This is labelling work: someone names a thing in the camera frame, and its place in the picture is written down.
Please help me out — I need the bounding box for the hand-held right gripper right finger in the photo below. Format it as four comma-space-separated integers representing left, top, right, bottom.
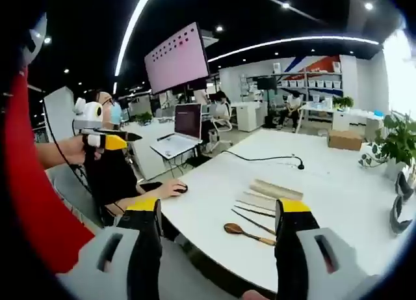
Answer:
274, 198, 381, 300

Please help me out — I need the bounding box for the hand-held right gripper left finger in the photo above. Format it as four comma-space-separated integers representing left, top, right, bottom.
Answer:
57, 198, 163, 300

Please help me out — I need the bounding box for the dark wooden chopstick utensil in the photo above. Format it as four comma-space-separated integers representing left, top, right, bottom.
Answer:
231, 208, 277, 236
233, 199, 277, 219

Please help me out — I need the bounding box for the beige cutlery case base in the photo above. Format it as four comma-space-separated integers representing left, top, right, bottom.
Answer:
248, 178, 305, 202

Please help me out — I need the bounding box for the beige cutlery case lid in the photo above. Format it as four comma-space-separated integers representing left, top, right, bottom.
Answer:
242, 189, 278, 206

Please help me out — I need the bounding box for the brown wooden spoon utensil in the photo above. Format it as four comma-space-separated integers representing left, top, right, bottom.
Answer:
223, 222, 277, 247

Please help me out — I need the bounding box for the person's left hand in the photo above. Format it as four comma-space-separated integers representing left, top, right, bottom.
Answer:
63, 136, 87, 166

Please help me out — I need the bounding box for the person's right hand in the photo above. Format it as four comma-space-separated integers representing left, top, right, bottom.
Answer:
242, 289, 271, 300

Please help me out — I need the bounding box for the white laptop desk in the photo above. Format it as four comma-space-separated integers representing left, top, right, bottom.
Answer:
122, 120, 204, 181

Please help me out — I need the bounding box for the white laptop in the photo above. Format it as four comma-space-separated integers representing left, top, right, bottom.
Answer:
149, 102, 203, 160

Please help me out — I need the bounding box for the grey mesh chair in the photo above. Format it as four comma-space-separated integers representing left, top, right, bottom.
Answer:
45, 165, 107, 230

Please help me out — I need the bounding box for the white worn chest device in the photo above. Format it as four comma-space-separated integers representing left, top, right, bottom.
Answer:
19, 13, 48, 66

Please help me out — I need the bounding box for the large pink-screen monitor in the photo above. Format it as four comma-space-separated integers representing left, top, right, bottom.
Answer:
144, 21, 209, 95

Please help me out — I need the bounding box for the curved ceiling light strip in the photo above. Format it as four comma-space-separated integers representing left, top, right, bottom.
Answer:
207, 35, 382, 63
113, 0, 157, 77

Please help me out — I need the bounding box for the person's red shirt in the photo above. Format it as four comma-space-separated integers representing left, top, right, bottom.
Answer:
5, 64, 97, 277

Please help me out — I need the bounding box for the white office chair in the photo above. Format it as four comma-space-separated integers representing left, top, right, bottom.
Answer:
209, 104, 234, 132

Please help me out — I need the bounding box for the black grey curved object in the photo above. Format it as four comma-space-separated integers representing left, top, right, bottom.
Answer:
389, 170, 416, 236

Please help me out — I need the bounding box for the brown cardboard box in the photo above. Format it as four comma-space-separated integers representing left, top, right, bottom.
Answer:
328, 129, 363, 152

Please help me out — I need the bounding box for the white cabinet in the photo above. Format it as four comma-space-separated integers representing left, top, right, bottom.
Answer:
236, 102, 268, 133

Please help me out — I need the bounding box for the black screen on stand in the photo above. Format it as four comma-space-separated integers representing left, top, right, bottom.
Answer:
256, 76, 278, 129

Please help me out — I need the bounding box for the potted green plant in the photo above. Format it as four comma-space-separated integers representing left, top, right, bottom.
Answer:
358, 112, 416, 181

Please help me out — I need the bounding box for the small green plant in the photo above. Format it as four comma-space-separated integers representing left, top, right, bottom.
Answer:
331, 95, 355, 109

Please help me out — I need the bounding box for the shelf with white bins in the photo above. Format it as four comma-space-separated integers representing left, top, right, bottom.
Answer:
272, 61, 344, 101

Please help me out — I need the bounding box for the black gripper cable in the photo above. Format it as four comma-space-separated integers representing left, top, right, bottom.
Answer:
42, 98, 95, 197

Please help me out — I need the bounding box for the black table cable with plug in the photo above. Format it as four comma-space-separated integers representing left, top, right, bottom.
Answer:
224, 150, 306, 171

